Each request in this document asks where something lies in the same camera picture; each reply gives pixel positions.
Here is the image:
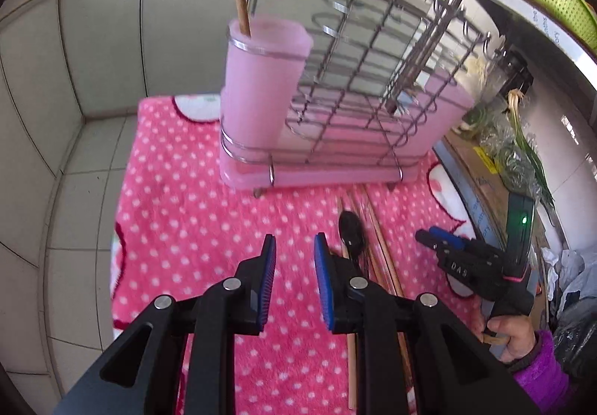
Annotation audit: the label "person's right hand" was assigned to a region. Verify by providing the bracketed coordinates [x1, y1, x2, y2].
[479, 315, 538, 365]

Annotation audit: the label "bagged green vegetables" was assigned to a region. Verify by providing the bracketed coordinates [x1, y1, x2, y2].
[462, 102, 537, 185]

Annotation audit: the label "clear plastic container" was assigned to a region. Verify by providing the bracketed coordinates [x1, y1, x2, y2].
[466, 56, 508, 104]

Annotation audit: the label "black plastic spoon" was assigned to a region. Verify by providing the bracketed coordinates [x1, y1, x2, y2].
[338, 210, 374, 280]

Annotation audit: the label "person's right forearm purple sleeve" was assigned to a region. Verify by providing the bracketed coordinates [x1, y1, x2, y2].
[506, 328, 575, 415]

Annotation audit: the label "black plastic bag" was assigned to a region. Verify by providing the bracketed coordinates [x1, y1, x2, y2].
[553, 298, 597, 379]

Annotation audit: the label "brown wooden chopstick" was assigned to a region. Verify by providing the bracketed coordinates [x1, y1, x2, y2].
[363, 193, 397, 292]
[368, 193, 413, 415]

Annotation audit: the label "green plastic basket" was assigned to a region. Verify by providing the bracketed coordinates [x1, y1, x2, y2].
[527, 0, 597, 54]

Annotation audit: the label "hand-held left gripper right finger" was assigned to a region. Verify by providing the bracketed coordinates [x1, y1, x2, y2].
[313, 233, 542, 415]

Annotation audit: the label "white plastic bag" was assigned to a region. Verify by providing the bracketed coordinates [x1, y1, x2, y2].
[543, 249, 587, 304]

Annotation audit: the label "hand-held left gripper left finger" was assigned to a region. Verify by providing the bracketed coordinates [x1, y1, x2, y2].
[53, 234, 277, 415]

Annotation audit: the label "green onions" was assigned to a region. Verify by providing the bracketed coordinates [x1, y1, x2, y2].
[506, 91, 557, 211]

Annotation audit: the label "stainless steel shelf unit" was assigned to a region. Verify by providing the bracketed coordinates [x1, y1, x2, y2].
[387, 0, 597, 117]

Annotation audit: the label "dark container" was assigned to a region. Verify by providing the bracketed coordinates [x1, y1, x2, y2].
[494, 49, 535, 95]

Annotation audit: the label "cardboard box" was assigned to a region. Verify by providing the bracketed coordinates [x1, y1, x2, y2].
[441, 135, 519, 255]

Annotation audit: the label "chrome wire dish rack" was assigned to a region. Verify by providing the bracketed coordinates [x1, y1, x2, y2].
[220, 0, 507, 199]

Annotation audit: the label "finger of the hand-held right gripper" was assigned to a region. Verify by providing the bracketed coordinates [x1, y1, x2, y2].
[415, 231, 449, 253]
[429, 227, 473, 251]

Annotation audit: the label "pink plastic utensil cup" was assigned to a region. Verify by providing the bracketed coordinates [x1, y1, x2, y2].
[219, 14, 312, 164]

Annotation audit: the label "pink polka dot blanket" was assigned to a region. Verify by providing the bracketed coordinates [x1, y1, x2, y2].
[109, 93, 481, 415]

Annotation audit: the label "white kitchen cabinet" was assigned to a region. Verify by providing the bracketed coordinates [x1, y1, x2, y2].
[0, 0, 374, 182]

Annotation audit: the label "pink plastic drip tray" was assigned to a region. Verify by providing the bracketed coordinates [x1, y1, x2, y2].
[219, 70, 476, 190]

